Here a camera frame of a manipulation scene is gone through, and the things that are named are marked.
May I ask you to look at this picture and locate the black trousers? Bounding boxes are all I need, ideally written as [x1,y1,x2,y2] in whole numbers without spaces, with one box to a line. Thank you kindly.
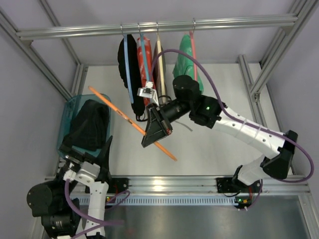
[62,99,110,151]

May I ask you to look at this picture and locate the orange clothes hanger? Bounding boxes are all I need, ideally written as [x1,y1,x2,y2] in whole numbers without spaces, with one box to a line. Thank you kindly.
[88,86,177,162]

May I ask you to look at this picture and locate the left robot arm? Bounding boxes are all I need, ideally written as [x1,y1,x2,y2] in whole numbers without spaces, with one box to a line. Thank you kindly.
[26,137,113,239]

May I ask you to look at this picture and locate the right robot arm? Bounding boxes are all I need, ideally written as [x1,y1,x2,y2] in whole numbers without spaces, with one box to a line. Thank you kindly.
[142,75,298,193]

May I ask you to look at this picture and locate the black garment on blue hanger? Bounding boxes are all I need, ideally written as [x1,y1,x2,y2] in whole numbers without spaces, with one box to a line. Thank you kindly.
[117,34,147,122]

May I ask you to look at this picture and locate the light blue clothes hanger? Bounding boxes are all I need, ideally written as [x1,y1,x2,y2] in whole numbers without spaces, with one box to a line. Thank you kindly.
[120,24,134,104]

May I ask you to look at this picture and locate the pink clothes hanger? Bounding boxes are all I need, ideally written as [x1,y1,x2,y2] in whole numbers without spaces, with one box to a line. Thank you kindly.
[188,18,198,82]

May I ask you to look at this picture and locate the red patterned garment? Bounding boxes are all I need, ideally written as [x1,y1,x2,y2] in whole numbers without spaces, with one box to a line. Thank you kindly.
[137,35,155,96]

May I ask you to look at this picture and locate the teal plastic bin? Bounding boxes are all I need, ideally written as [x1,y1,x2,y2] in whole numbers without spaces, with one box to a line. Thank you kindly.
[57,94,111,157]

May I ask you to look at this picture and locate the green garment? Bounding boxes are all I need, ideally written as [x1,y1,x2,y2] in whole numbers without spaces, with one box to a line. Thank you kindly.
[173,34,204,93]

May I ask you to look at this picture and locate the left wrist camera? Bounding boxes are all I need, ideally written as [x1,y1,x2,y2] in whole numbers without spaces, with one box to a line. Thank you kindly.
[63,162,100,187]

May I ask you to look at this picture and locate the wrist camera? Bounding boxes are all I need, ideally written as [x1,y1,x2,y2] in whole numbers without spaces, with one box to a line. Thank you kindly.
[63,162,100,187]
[138,81,160,106]

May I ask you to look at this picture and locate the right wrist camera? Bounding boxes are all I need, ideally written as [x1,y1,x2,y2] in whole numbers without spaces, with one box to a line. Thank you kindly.
[138,81,160,106]

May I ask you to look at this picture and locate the grey brown garment with drawstring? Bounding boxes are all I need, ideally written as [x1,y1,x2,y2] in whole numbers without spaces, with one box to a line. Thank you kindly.
[150,42,166,95]

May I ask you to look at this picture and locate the slotted cable duct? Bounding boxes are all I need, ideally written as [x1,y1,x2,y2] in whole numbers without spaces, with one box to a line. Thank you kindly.
[106,194,248,206]

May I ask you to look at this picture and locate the left aluminium frame post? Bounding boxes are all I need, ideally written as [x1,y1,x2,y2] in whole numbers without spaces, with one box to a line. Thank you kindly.
[0,0,80,101]

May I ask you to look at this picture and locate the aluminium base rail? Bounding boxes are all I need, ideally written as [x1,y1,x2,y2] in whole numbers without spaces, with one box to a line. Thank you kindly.
[109,176,310,196]

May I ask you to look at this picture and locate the aluminium hanging rail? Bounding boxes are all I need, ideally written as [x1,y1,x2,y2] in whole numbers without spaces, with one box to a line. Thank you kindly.
[16,13,298,40]

